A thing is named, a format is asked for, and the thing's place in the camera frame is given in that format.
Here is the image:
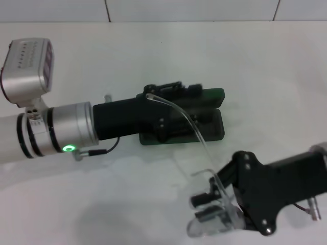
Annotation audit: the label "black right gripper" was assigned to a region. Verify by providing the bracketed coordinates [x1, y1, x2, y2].
[190, 150, 327, 235]

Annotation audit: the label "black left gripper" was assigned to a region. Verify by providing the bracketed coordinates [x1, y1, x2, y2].
[92, 81, 214, 143]

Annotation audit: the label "clear white glasses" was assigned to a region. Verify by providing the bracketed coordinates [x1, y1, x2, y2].
[145, 93, 246, 237]

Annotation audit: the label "green glasses case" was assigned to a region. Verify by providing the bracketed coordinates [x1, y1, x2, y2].
[135, 87, 226, 146]

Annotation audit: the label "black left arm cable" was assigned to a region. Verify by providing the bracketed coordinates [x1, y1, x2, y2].
[73, 136, 121, 162]

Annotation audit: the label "right arm cable with plug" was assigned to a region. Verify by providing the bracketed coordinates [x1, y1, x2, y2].
[293, 198, 322, 222]

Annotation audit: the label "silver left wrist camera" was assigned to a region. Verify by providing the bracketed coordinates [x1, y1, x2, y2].
[0, 38, 54, 108]

